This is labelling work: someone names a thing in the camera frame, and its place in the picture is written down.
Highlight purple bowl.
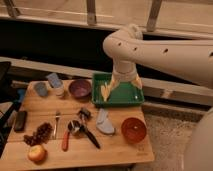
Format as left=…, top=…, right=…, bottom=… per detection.
left=68, top=79, right=92, bottom=99

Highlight silver metal fork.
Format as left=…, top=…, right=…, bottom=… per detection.
left=53, top=111, right=61, bottom=139

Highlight black object at left edge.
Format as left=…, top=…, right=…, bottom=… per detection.
left=0, top=61, right=19, bottom=134

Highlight wooden cutting board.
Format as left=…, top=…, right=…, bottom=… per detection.
left=0, top=83, right=154, bottom=171

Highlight red-handled measuring spoon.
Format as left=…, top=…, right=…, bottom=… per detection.
left=61, top=120, right=80, bottom=151

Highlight black-handled kitchen tool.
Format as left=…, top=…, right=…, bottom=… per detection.
left=78, top=107, right=101, bottom=149

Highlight yellow-red apple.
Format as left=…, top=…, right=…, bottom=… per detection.
left=27, top=145, right=46, bottom=162

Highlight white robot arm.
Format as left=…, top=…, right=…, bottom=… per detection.
left=103, top=24, right=213, bottom=171

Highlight red-orange bowl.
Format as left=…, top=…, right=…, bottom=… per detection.
left=121, top=117, right=147, bottom=144

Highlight bunch of dark grapes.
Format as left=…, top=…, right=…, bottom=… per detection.
left=23, top=122, right=52, bottom=146

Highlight black rectangular block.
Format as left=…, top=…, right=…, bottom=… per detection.
left=14, top=111, right=27, bottom=132

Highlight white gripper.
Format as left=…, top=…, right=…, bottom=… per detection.
left=101, top=66, right=143, bottom=101

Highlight green plastic tray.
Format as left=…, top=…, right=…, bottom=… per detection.
left=92, top=73, right=145, bottom=108

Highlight blue-grey cup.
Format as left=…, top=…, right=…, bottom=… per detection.
left=34, top=82, right=48, bottom=97

